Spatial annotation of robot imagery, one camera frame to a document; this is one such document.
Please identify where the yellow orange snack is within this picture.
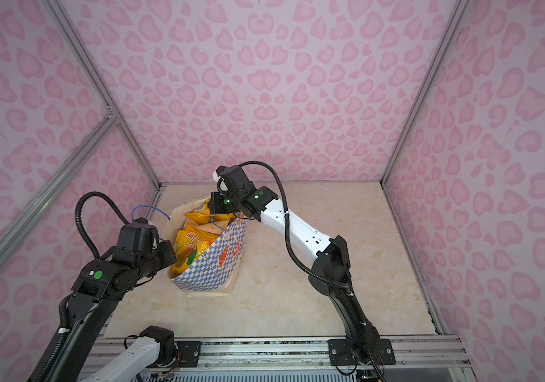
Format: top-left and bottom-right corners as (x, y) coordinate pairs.
(167, 226), (219, 279)

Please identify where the white blue checkered paper bag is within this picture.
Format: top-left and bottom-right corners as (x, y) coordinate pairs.
(163, 198), (246, 297)

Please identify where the beige paper snack pouch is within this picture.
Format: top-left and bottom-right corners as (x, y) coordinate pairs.
(183, 218), (233, 236)

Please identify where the yellow snack bag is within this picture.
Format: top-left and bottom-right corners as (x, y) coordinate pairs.
(184, 199), (236, 225)

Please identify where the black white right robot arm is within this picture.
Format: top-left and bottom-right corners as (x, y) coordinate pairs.
(208, 161), (391, 371)

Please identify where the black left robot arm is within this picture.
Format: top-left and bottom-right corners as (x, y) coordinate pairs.
(28, 218), (175, 381)

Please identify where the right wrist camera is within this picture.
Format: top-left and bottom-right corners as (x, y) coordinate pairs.
(213, 166), (229, 182)

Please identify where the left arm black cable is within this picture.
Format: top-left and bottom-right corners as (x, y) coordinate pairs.
(74, 191), (130, 261)

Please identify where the aluminium frame strut left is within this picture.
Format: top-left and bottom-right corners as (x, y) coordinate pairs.
(0, 112), (117, 269)

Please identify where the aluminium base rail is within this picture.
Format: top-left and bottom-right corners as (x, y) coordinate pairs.
(81, 335), (476, 382)

